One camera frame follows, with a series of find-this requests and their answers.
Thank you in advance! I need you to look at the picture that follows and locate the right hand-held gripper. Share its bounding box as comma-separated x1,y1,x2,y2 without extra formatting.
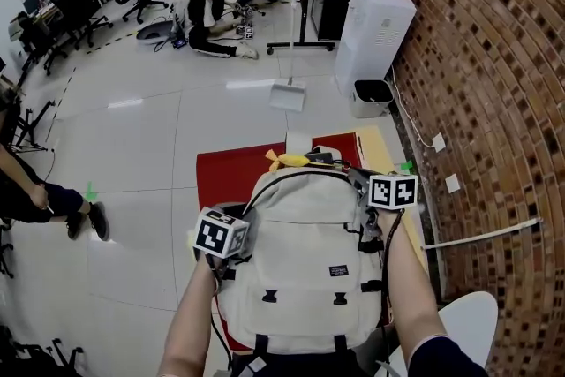
347,166,418,253

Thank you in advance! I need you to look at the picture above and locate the person's navy sleeve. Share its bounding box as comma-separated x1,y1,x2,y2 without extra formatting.
404,334,489,377

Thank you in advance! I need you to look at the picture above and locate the yellow mat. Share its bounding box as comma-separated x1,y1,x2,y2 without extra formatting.
356,125,430,273

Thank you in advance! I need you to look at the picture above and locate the white dustpan with pole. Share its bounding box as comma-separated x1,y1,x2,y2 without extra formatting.
267,0,307,112

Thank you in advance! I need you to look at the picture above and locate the person's left forearm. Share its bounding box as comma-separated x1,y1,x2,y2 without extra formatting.
157,252,222,377

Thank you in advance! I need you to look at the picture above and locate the black tripod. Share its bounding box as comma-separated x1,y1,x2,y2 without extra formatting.
11,97,57,155

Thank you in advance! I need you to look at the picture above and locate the red mat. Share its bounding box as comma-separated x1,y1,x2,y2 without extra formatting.
195,131,368,355

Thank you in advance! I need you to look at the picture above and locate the small robot device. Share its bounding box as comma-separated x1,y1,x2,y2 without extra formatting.
228,0,266,41

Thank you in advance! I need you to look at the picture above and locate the white cable conduit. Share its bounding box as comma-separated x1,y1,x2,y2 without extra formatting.
421,216,544,252

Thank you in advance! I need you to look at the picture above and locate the white water dispenser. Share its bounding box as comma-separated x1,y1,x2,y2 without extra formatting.
334,0,418,99

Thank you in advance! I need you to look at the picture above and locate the white chair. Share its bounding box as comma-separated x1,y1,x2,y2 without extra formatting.
374,290,501,377

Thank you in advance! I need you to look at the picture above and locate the white trash bin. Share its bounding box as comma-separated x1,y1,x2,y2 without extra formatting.
350,79,395,119

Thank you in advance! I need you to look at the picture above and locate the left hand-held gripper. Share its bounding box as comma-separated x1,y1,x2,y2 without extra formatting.
192,201,253,282

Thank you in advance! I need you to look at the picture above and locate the beige backpack bag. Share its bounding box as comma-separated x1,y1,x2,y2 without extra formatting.
215,165,385,357

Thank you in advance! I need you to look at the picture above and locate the grey round device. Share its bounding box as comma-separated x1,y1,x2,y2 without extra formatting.
135,20,175,42

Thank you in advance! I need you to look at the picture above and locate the black power adapter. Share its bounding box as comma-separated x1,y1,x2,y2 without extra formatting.
304,148,346,168

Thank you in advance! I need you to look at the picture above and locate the white wall cable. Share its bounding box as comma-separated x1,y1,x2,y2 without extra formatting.
384,64,436,147

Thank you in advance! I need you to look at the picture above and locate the person's right forearm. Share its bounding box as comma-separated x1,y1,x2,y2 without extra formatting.
378,207,449,352

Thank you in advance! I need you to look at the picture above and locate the black wrist strap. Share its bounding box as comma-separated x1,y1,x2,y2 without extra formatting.
381,207,406,328

